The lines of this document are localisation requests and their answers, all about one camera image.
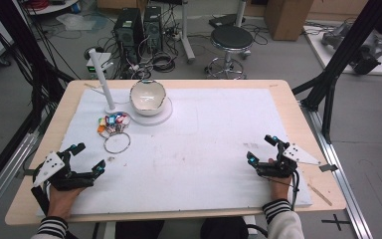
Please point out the white round base disc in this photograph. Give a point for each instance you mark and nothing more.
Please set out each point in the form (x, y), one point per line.
(164, 114)

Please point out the black flat case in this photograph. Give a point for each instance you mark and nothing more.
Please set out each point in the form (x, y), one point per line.
(225, 20)

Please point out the black round stool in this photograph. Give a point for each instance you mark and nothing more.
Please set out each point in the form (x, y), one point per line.
(231, 37)

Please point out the white box device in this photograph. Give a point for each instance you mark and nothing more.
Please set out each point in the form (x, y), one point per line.
(94, 68)

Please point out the clear plastic sheet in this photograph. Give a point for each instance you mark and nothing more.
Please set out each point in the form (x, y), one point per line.
(79, 21)

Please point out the person's right hand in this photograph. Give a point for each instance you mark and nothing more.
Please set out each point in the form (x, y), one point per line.
(281, 189)

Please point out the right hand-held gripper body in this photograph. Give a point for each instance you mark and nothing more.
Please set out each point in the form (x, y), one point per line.
(298, 154)

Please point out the thin wooden stick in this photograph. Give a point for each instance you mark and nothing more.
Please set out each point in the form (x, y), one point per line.
(320, 194)

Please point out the cardboard box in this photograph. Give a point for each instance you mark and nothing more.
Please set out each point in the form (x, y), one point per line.
(286, 18)

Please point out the white foam mat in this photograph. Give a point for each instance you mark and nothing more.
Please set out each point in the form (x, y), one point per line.
(195, 149)

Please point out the white table leg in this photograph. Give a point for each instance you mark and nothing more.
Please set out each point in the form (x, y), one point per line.
(187, 33)

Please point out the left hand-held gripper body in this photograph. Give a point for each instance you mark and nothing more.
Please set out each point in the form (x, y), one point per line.
(51, 166)

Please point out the black computer tower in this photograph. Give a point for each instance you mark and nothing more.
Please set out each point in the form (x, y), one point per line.
(127, 30)
(153, 28)

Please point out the aluminium rail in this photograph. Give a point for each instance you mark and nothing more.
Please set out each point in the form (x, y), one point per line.
(3, 181)
(341, 176)

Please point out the grey machine parts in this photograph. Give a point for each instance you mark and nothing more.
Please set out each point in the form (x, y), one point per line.
(368, 56)

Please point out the person's dark trouser leg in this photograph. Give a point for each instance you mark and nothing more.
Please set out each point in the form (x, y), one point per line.
(139, 230)
(224, 229)

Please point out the white bowl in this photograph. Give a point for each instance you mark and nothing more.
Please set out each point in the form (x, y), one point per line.
(147, 96)

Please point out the person's left hand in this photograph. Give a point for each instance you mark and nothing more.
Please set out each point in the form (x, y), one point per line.
(61, 202)

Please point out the white pole stand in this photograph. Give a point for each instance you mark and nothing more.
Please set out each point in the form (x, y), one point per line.
(101, 76)

